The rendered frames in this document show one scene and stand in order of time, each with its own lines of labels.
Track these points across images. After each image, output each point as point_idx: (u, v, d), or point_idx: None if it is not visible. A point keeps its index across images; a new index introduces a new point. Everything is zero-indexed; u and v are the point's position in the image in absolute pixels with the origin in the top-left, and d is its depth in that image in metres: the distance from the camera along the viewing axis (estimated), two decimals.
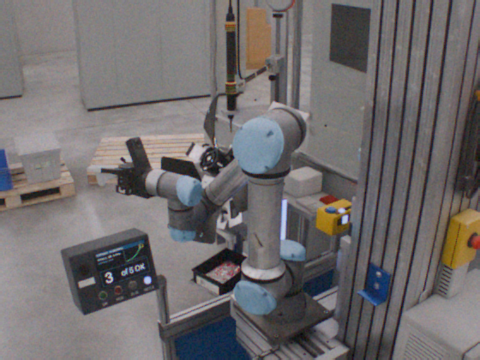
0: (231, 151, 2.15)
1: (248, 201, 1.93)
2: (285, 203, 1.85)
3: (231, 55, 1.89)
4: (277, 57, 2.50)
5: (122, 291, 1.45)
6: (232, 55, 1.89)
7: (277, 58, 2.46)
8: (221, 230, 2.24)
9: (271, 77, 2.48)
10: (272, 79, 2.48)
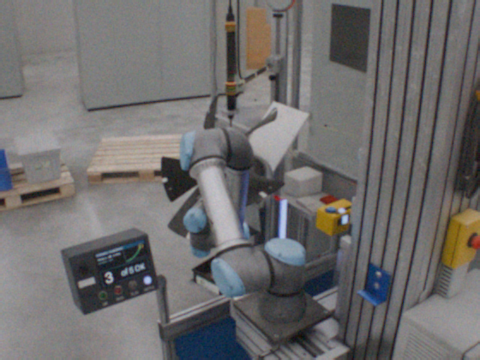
0: None
1: (248, 198, 1.92)
2: (285, 203, 1.85)
3: (231, 55, 1.89)
4: (277, 57, 2.50)
5: (122, 291, 1.45)
6: (232, 55, 1.89)
7: (277, 58, 2.46)
8: None
9: (271, 77, 2.48)
10: (272, 79, 2.48)
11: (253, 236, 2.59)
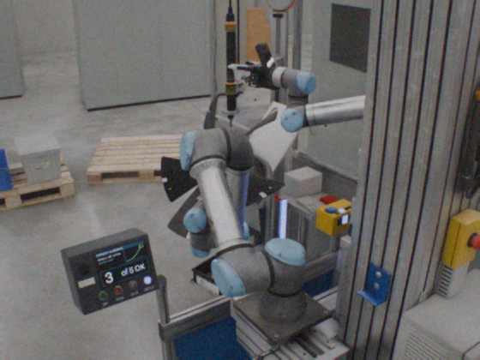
0: None
1: (248, 198, 1.92)
2: (285, 203, 1.85)
3: (231, 55, 1.89)
4: (277, 57, 2.50)
5: (122, 291, 1.45)
6: (232, 55, 1.89)
7: (277, 58, 2.46)
8: None
9: None
10: None
11: (253, 236, 2.59)
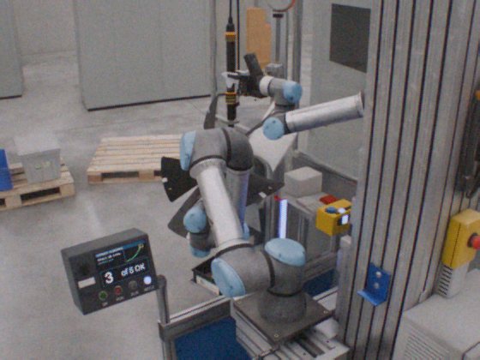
0: None
1: (248, 198, 1.92)
2: (285, 203, 1.85)
3: (231, 65, 1.91)
4: (277, 64, 2.52)
5: (122, 291, 1.45)
6: (232, 65, 1.91)
7: (277, 66, 2.47)
8: None
9: None
10: None
11: (253, 236, 2.59)
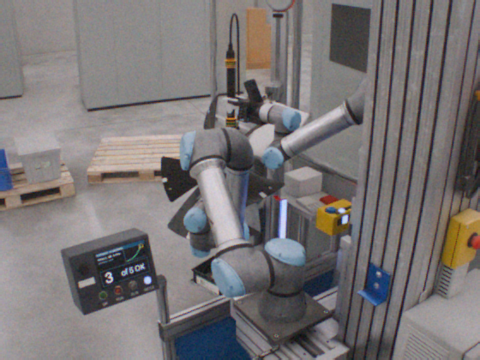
0: None
1: (248, 198, 1.92)
2: (285, 203, 1.85)
3: (231, 91, 1.95)
4: (276, 84, 2.56)
5: (122, 291, 1.45)
6: (232, 91, 1.95)
7: (276, 86, 2.52)
8: None
9: None
10: None
11: (253, 236, 2.59)
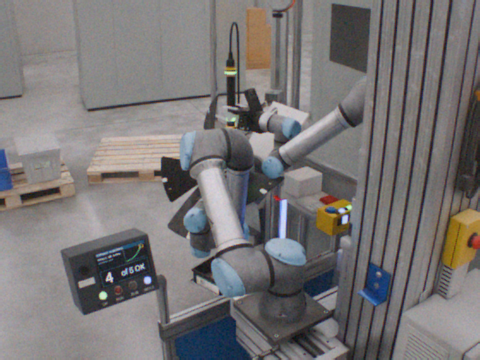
0: None
1: (249, 196, 1.92)
2: (285, 203, 1.85)
3: (231, 99, 1.97)
4: (276, 90, 2.58)
5: (122, 291, 1.45)
6: (232, 99, 1.97)
7: (276, 93, 2.53)
8: None
9: None
10: None
11: (253, 236, 2.59)
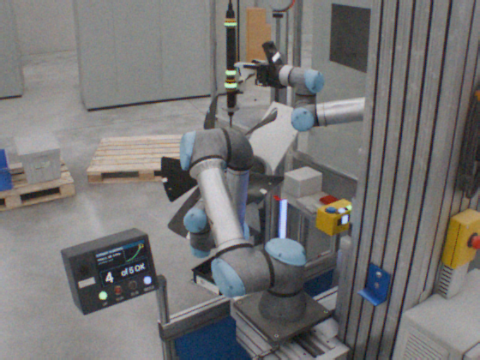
0: None
1: (249, 196, 1.92)
2: (285, 203, 1.85)
3: (231, 51, 1.89)
4: None
5: (122, 291, 1.45)
6: (232, 51, 1.89)
7: None
8: None
9: None
10: None
11: (253, 236, 2.59)
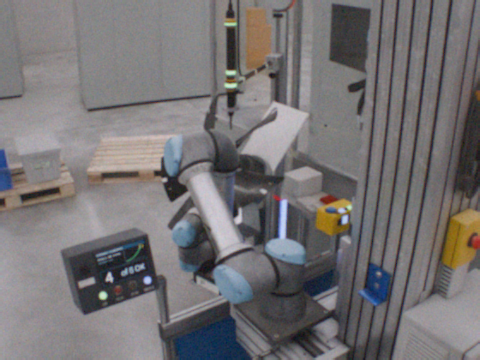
0: None
1: (249, 196, 1.92)
2: (285, 203, 1.85)
3: (231, 51, 1.89)
4: (277, 54, 2.50)
5: (122, 291, 1.45)
6: (232, 51, 1.89)
7: (277, 56, 2.45)
8: None
9: (271, 75, 2.47)
10: (272, 76, 2.47)
11: (253, 236, 2.59)
